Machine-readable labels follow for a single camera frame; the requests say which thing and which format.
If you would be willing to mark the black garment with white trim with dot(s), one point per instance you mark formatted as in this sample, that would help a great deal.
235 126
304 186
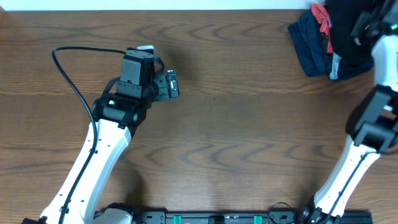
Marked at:
339 69

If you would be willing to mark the black t-shirt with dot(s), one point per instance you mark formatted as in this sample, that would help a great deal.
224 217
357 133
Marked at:
343 16

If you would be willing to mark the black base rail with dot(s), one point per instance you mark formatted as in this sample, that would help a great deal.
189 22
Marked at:
217 217

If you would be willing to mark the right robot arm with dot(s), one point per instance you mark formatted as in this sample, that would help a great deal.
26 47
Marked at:
370 134

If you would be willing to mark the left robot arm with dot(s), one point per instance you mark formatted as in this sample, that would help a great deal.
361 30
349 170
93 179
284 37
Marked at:
115 117

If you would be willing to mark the red printed t-shirt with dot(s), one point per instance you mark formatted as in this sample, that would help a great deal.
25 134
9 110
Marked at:
323 18

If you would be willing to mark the navy blue folded garment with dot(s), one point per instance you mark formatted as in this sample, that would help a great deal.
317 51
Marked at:
310 46

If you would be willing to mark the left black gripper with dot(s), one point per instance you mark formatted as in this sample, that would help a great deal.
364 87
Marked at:
164 83

